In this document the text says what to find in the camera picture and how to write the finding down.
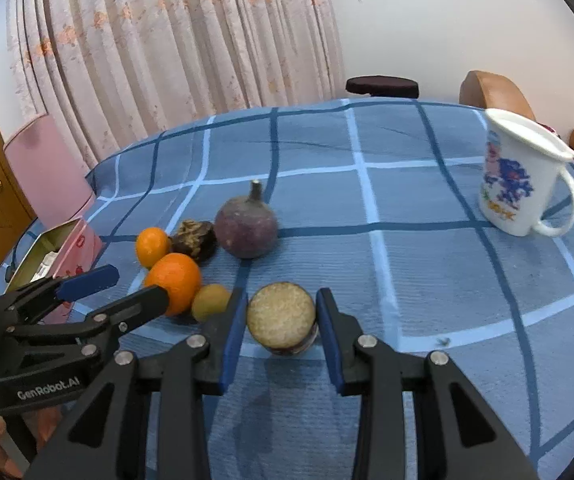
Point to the halved dark fruit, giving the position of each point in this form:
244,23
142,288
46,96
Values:
280,316

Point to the purple mangosteen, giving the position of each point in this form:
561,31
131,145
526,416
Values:
246,230

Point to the pink tin box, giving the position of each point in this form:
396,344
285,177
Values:
74,255

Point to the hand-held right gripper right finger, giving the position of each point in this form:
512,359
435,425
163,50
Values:
328,342

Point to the white printed cup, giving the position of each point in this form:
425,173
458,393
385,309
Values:
512,180

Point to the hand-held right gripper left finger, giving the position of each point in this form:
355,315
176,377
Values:
229,342

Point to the dark wrinkled fruit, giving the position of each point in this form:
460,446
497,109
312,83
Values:
194,240

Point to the black round stool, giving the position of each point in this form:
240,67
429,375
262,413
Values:
382,86

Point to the brown leather sofa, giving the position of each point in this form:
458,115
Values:
497,92

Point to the floral pink curtain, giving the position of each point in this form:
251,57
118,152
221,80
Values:
167,40

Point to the yellow-green kiwi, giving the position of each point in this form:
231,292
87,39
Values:
209,302

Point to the blue plaid blanket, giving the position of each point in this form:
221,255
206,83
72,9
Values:
417,270

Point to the large orange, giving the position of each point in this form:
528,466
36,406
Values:
177,277

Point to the small orange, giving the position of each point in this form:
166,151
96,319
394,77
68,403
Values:
151,247

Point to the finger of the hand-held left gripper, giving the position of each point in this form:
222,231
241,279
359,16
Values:
137,302
89,280

